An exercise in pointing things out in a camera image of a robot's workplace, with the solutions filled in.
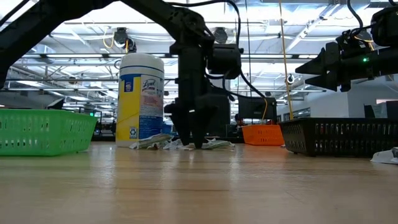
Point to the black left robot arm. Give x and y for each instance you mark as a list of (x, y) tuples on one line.
[(46, 21)]

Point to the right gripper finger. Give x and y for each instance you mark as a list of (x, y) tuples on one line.
[(329, 60), (331, 82)]

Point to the green plastic basket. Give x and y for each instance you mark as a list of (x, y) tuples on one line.
[(46, 133)]

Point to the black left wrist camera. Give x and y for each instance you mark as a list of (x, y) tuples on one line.
[(225, 60)]

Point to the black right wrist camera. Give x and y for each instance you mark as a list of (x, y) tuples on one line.
[(351, 42)]

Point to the orange plastic basket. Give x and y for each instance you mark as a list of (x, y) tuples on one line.
[(262, 135)]

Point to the dark monitor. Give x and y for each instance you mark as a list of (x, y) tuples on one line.
[(392, 109)]

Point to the black plastic basket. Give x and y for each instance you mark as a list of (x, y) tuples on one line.
[(342, 137)]

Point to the black cabinet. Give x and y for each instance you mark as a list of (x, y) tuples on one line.
[(224, 121)]

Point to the Lysol wipes canister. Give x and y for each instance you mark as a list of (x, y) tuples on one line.
[(140, 102)]

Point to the person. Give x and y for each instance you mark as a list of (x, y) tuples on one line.
[(238, 118)]

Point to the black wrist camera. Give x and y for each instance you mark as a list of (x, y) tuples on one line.
[(351, 42), (225, 60)]

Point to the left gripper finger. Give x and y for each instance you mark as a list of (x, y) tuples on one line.
[(201, 127), (183, 127)]

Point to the white pillar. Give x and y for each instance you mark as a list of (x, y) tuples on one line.
[(219, 85)]

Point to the black monitor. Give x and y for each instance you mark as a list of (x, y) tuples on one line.
[(252, 107)]

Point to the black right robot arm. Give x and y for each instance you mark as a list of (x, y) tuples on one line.
[(385, 28)]

